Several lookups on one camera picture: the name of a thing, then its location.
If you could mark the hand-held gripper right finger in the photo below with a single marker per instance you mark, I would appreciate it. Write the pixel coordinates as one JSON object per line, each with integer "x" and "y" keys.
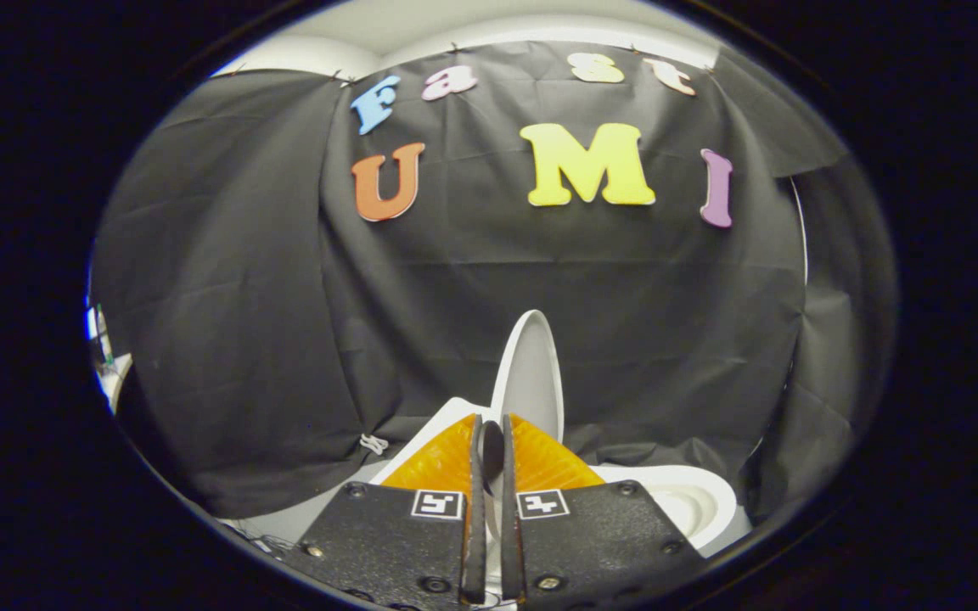
{"x": 511, "y": 543}

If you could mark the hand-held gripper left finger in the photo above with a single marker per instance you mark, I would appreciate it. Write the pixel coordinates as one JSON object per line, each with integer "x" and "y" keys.
{"x": 475, "y": 543}

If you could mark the white toilet lid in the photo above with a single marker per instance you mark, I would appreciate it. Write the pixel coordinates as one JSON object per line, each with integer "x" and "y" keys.
{"x": 531, "y": 373}

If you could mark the white toilet bowl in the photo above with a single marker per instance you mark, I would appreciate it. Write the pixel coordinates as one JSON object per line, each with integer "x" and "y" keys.
{"x": 693, "y": 501}

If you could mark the black backdrop cloth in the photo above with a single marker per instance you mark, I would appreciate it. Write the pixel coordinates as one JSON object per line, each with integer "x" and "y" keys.
{"x": 455, "y": 297}

